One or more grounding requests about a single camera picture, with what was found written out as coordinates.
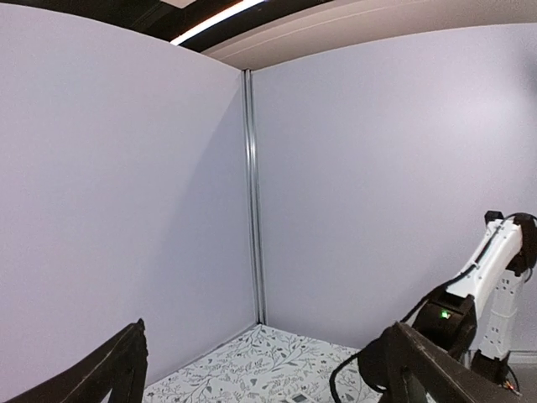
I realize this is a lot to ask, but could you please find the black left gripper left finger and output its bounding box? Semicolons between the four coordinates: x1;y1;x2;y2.
9;319;148;403

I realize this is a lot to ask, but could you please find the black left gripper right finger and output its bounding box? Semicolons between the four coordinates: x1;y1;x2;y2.
380;322;503;402

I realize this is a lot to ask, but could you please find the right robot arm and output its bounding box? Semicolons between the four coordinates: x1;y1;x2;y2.
329;211;536;402

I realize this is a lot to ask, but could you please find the floral patterned table mat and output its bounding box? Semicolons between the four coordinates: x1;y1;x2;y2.
142;323;387;403

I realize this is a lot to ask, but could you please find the right aluminium corner post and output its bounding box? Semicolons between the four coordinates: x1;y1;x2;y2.
242;70;267;325

